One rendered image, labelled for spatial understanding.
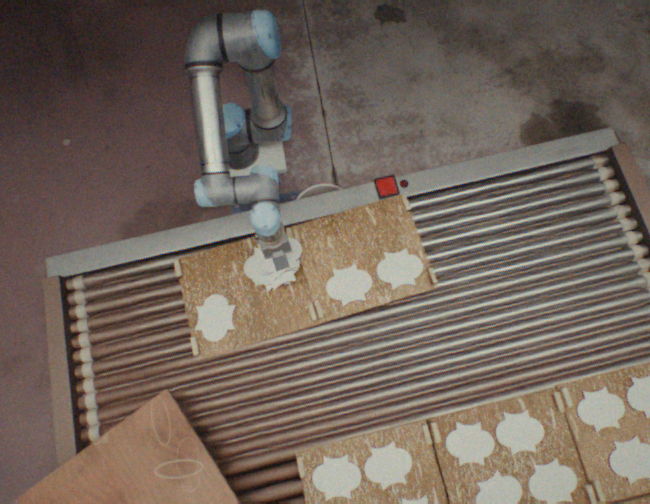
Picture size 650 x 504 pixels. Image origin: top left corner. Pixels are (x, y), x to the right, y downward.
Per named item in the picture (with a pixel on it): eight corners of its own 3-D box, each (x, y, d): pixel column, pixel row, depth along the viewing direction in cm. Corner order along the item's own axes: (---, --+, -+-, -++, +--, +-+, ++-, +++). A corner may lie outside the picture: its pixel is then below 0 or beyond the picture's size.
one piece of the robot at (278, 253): (262, 264, 137) (269, 277, 153) (293, 254, 138) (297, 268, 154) (250, 224, 141) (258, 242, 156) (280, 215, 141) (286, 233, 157)
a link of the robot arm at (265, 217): (278, 197, 129) (280, 228, 126) (282, 212, 139) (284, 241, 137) (247, 200, 129) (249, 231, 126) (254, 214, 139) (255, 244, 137)
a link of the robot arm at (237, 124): (216, 124, 179) (207, 101, 166) (254, 121, 179) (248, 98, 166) (217, 154, 175) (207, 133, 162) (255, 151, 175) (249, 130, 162)
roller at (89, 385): (82, 380, 167) (74, 380, 162) (637, 245, 176) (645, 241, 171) (83, 395, 165) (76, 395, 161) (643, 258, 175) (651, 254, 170)
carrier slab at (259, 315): (176, 260, 173) (174, 259, 171) (291, 227, 175) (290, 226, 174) (197, 360, 163) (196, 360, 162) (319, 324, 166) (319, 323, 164)
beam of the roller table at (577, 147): (54, 262, 180) (44, 257, 175) (603, 134, 190) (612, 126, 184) (56, 284, 178) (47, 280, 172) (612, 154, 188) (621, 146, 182)
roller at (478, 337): (87, 427, 163) (79, 428, 158) (655, 286, 172) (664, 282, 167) (88, 443, 161) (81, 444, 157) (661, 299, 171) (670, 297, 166)
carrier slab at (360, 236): (291, 227, 175) (291, 226, 174) (403, 195, 178) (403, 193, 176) (320, 323, 166) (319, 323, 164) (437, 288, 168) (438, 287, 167)
